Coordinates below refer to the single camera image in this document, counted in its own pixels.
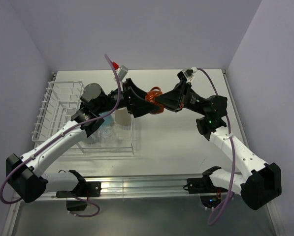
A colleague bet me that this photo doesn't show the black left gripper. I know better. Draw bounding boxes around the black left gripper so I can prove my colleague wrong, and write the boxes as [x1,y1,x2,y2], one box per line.
[96,79,159,118]

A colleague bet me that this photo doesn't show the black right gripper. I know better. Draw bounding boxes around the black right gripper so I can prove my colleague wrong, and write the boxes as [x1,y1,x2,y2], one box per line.
[153,80,208,117]

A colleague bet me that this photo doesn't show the orange black mug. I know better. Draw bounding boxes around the orange black mug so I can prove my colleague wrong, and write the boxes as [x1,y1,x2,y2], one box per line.
[145,86,164,116]

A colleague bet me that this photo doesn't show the beige cup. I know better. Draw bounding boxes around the beige cup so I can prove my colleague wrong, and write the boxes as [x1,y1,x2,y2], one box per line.
[114,108,131,126]

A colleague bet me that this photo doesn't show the light blue cream-lined mug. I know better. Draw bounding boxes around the light blue cream-lined mug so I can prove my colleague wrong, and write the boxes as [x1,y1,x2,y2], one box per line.
[99,112,113,129]

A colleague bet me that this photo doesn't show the grey footed mug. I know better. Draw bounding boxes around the grey footed mug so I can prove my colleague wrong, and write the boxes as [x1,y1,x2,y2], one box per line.
[83,136,99,145]

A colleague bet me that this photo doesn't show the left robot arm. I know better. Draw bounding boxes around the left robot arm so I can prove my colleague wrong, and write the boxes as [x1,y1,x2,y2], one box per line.
[6,79,158,203]

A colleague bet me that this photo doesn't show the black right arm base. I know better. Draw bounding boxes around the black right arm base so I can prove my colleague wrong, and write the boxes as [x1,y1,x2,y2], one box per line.
[183,166,228,208]

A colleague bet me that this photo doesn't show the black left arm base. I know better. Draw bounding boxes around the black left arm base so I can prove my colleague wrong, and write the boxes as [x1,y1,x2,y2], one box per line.
[56,170,101,218]

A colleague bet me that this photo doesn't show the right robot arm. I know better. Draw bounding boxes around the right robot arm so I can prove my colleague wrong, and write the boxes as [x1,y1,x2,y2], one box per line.
[155,81,282,210]

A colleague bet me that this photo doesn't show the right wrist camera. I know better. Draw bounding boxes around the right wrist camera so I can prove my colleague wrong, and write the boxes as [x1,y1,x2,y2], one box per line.
[177,67,197,84]

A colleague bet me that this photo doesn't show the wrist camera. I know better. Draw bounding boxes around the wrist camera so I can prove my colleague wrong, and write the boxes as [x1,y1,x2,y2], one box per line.
[112,61,129,83]
[177,67,197,84]

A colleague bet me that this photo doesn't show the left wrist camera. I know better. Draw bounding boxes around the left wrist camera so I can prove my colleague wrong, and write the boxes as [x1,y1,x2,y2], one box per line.
[112,61,129,83]

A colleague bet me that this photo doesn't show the white wire dish rack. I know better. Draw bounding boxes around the white wire dish rack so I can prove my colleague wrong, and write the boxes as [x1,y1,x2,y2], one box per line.
[32,81,135,155]

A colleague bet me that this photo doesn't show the aluminium mounting rail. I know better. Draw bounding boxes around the aluminium mounting rail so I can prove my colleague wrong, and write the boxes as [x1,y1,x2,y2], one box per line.
[13,173,273,200]

